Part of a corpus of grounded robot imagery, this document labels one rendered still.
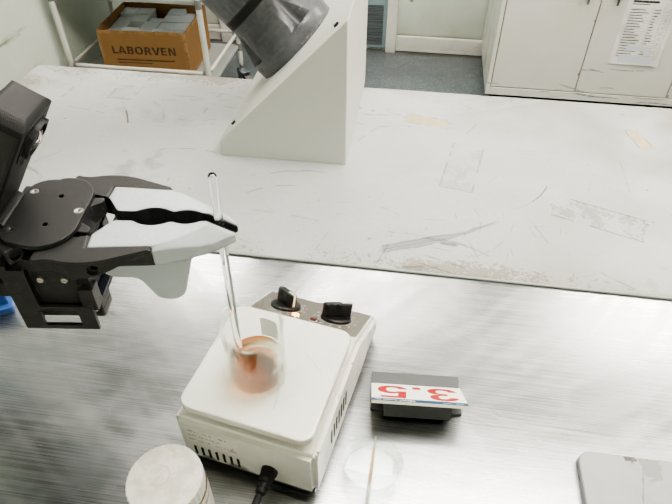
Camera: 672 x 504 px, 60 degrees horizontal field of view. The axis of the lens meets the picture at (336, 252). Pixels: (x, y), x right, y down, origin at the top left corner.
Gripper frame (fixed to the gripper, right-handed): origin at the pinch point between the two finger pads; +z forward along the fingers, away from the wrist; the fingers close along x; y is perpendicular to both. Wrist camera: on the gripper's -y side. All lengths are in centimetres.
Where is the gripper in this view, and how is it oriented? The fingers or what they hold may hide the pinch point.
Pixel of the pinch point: (216, 223)
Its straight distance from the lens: 40.2
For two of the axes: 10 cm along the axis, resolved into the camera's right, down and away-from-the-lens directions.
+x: -0.1, 6.8, -7.3
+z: 10.0, 0.2, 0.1
